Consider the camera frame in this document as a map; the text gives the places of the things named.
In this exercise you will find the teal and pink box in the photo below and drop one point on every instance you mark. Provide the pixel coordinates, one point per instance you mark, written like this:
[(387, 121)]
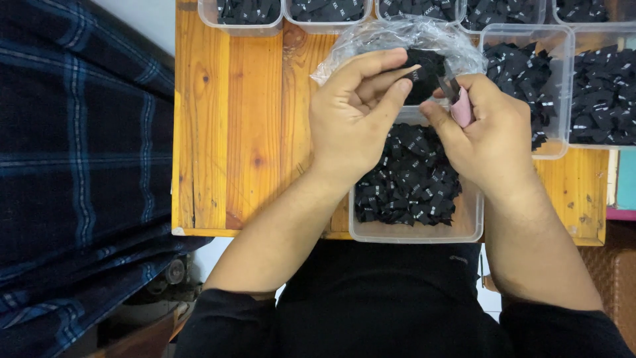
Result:
[(626, 184)]

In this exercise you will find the black label ribbon bundle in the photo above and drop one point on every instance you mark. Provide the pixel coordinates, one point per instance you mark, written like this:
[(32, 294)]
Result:
[(427, 62)]

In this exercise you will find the person's right hand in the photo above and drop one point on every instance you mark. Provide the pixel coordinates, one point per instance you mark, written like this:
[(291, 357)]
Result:
[(492, 134)]

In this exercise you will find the clear crumpled plastic bag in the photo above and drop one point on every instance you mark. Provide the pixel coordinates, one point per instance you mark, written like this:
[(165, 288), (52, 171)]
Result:
[(377, 37)]

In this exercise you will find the person's black shirt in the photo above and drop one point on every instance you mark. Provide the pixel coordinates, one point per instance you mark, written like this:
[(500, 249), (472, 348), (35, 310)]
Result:
[(387, 308)]

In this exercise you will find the black woven label strip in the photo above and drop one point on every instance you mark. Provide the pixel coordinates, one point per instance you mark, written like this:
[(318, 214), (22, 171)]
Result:
[(416, 74)]

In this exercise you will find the person's left hand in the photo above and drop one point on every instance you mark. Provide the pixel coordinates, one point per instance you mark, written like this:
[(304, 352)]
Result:
[(343, 124)]

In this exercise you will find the brown woven seat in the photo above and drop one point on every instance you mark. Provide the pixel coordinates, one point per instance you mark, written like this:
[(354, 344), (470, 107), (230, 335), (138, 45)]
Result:
[(616, 278)]

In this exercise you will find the pile of black labels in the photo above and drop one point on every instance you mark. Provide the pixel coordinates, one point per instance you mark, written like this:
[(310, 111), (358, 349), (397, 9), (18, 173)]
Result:
[(603, 99), (499, 12), (417, 7), (248, 11), (519, 74), (325, 10), (581, 10), (412, 184)]

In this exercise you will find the dark blue plaid cloth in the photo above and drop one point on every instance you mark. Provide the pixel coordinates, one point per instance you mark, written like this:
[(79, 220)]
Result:
[(84, 149)]

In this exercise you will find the clear plastic container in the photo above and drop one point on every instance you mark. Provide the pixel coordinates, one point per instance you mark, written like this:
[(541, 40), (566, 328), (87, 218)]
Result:
[(544, 15), (586, 37), (596, 24), (559, 89), (380, 12), (208, 20), (328, 27), (467, 223)]

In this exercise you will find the metal wheel mechanism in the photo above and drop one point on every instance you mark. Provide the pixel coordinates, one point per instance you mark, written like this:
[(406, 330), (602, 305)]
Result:
[(171, 278)]

